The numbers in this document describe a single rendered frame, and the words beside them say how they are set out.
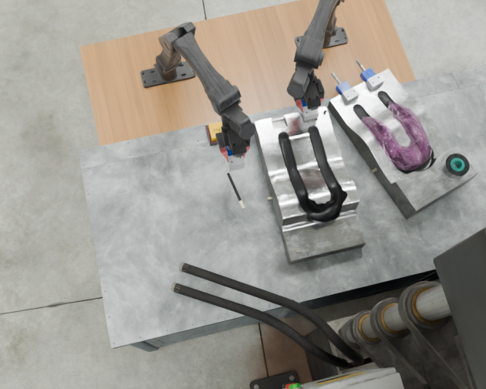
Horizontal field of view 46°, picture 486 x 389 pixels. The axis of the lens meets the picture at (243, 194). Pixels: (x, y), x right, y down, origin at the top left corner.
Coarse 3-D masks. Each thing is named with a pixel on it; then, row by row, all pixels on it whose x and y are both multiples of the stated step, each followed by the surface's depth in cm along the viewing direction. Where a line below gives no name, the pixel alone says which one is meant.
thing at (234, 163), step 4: (228, 152) 189; (228, 156) 188; (232, 156) 188; (228, 160) 187; (232, 160) 187; (236, 160) 188; (240, 160) 188; (228, 164) 190; (232, 164) 187; (236, 164) 187; (240, 164) 188; (244, 164) 189; (232, 168) 190; (236, 168) 191; (240, 168) 192
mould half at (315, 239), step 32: (256, 128) 199; (288, 128) 199; (320, 128) 200; (288, 192) 189; (320, 192) 188; (352, 192) 188; (288, 224) 190; (320, 224) 192; (352, 224) 192; (288, 256) 192; (320, 256) 193
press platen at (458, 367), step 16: (416, 288) 118; (400, 304) 119; (416, 320) 116; (432, 320) 115; (448, 320) 116; (416, 336) 118; (432, 336) 115; (448, 336) 115; (432, 352) 116; (448, 352) 114; (448, 368) 114; (464, 368) 113; (464, 384) 112
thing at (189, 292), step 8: (176, 288) 187; (184, 288) 187; (192, 288) 188; (192, 296) 186; (200, 296) 185; (208, 296) 185; (216, 296) 185; (216, 304) 184; (224, 304) 183; (232, 304) 183; (240, 304) 183; (240, 312) 182; (248, 312) 181
